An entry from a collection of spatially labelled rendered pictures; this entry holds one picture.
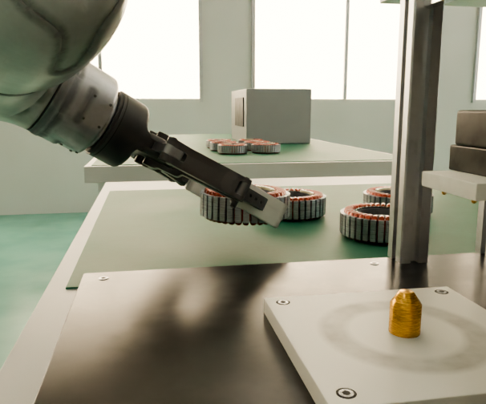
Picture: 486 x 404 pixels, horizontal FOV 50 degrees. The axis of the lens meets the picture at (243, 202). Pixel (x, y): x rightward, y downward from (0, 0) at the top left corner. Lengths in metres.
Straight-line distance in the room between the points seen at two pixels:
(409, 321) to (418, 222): 0.22
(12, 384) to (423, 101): 0.42
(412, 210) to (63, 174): 4.44
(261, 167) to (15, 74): 1.33
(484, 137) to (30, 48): 0.28
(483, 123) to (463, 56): 5.31
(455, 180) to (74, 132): 0.35
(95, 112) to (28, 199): 4.43
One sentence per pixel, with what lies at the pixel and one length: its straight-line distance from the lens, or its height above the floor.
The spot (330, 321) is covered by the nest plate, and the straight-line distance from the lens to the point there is 0.36.
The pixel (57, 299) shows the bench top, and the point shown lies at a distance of 0.52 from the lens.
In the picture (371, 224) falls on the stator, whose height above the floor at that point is 0.78.
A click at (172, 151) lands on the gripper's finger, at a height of 0.88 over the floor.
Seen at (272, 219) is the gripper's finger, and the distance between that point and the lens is 0.60.
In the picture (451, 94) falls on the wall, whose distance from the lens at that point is 5.59.
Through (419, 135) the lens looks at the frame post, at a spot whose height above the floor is 0.90.
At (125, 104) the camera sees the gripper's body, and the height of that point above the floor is 0.92.
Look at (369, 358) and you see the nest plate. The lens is 0.32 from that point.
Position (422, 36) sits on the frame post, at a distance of 0.53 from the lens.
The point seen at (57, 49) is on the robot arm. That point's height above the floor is 0.96.
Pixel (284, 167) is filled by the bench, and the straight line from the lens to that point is 1.68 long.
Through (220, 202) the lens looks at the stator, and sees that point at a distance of 0.61.
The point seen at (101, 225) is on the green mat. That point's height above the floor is 0.75.
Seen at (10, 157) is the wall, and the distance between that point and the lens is 4.93.
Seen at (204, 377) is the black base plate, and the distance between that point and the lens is 0.32.
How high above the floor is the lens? 0.92
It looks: 10 degrees down
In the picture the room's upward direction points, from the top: straight up
